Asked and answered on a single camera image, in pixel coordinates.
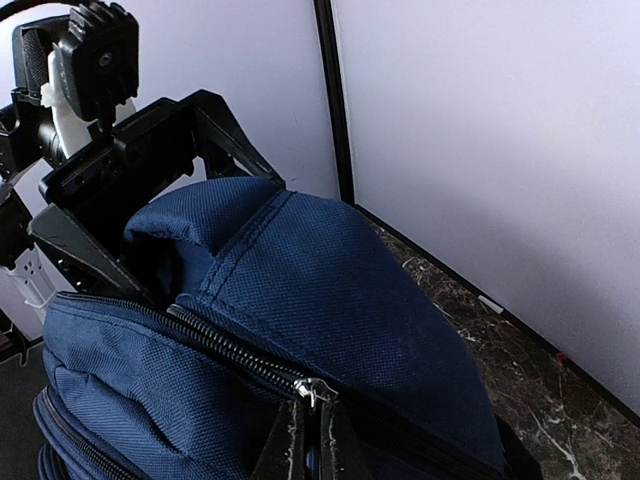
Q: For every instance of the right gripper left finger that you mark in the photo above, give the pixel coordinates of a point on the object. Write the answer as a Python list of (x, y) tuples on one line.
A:
[(283, 454)]

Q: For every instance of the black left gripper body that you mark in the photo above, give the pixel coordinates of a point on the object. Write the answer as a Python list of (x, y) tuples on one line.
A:
[(105, 183)]

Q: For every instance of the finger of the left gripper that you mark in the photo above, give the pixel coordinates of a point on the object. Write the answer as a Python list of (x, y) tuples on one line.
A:
[(224, 147), (81, 258)]

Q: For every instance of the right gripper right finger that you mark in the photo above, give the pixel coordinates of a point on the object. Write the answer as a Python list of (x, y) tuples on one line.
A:
[(340, 455)]

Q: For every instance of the navy blue student backpack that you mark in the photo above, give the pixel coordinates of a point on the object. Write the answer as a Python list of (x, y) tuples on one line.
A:
[(268, 296)]

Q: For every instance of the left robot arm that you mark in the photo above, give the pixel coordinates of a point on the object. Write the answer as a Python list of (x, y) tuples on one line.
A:
[(30, 150)]

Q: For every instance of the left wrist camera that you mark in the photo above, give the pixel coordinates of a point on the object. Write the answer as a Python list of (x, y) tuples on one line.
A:
[(93, 73)]

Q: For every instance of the left black frame post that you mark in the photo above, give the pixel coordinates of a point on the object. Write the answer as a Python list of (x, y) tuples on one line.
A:
[(327, 37)]

